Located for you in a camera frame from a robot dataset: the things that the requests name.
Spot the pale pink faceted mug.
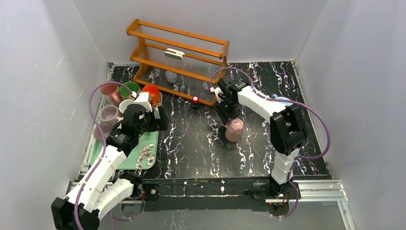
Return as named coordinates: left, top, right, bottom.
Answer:
left=225, top=118, right=245, bottom=142

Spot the orange mug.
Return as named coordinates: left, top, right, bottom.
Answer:
left=142, top=84, right=161, bottom=106

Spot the salmon pink mug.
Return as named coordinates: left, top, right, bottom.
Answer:
left=118, top=99, right=135, bottom=115

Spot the green mug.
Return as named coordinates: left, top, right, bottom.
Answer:
left=119, top=81, right=140, bottom=100

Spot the mauve mug white logo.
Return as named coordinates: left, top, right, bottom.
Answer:
left=99, top=105, right=122, bottom=127

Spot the light blue mug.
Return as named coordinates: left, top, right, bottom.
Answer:
left=271, top=94, right=293, bottom=106

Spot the pink ghost pattern mug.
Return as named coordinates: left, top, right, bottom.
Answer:
left=100, top=83, right=123, bottom=106

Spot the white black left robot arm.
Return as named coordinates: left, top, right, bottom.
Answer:
left=51, top=103, right=169, bottom=230

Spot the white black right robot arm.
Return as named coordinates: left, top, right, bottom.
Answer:
left=209, top=77, right=308, bottom=197

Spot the red black button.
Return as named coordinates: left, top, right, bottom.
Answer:
left=192, top=96, right=200, bottom=110

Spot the clear glass cup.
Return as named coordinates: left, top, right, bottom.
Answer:
left=165, top=70, right=177, bottom=84

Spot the orange wooden rack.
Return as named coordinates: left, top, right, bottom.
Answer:
left=126, top=18, right=230, bottom=108

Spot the white clip on rack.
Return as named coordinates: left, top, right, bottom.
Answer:
left=164, top=48, right=185, bottom=60

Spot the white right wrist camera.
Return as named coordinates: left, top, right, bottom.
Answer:
left=210, top=87, right=224, bottom=103

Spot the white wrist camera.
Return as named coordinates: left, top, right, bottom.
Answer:
left=135, top=92, right=153, bottom=112
left=210, top=87, right=224, bottom=103

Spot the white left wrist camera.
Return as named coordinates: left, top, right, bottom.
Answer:
left=135, top=92, right=153, bottom=112

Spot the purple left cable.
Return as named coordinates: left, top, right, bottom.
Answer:
left=73, top=81, right=145, bottom=230

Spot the purple cable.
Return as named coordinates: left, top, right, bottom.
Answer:
left=209, top=67, right=331, bottom=219
left=73, top=81, right=145, bottom=230

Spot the black table front rail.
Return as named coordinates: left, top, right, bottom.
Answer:
left=142, top=177, right=268, bottom=212

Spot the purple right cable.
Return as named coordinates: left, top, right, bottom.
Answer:
left=209, top=67, right=331, bottom=219

